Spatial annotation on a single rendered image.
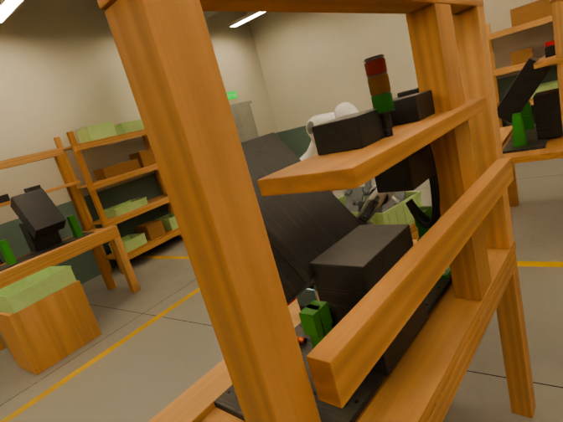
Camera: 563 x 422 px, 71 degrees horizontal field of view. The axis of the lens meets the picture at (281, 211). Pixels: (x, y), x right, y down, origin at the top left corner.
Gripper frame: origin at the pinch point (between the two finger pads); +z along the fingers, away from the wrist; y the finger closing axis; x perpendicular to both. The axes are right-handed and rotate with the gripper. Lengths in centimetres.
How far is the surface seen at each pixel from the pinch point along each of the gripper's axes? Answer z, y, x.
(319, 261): 35.8, 13.2, -3.0
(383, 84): 14, 57, -12
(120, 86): -288, -338, -478
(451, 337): 22.4, -0.1, 42.5
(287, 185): 48, 46, -15
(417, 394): 48, 5, 37
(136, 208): -157, -415, -314
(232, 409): 73, -19, -1
